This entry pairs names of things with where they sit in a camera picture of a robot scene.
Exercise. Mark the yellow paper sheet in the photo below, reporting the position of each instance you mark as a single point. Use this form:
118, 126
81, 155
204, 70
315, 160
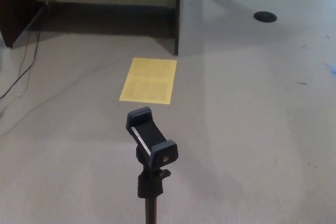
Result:
148, 82

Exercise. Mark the dark brown wooden desk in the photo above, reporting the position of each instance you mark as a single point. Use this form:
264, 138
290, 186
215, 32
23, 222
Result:
15, 3

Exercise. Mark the black tripod with phone holder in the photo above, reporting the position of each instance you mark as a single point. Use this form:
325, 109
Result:
152, 134

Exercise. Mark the black round floor cover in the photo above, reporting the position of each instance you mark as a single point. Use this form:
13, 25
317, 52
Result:
265, 16

